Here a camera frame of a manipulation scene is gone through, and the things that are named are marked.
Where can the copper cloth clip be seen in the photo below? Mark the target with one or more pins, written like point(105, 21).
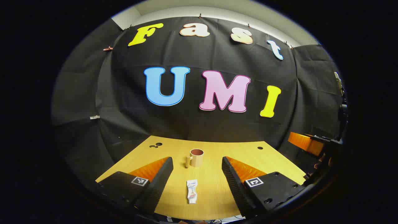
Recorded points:
point(108, 48)

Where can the white cloth clip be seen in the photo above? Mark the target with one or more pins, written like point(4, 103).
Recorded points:
point(94, 117)

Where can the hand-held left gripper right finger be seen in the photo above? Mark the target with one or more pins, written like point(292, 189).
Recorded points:
point(236, 186)

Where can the wooden desktop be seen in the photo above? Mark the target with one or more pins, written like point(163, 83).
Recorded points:
point(211, 186)

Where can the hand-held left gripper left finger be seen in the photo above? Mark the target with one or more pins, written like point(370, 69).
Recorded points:
point(158, 183)

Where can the metal clamp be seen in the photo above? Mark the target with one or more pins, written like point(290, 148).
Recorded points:
point(339, 82)

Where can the white toothpaste tube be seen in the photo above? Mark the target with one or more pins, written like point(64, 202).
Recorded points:
point(192, 191)

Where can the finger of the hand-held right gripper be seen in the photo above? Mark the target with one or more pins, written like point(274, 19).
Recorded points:
point(303, 143)

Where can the beige cup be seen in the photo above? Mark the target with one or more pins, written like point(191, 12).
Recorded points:
point(197, 160)

